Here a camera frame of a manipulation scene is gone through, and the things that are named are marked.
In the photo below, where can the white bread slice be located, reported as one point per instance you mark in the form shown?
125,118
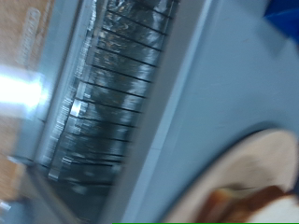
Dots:
277,211

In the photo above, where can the silver toaster oven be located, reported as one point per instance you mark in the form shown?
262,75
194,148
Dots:
218,93

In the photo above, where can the wooden toy toast slice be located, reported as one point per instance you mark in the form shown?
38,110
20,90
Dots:
236,205

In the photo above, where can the oval wooden plate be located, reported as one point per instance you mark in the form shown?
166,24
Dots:
255,161

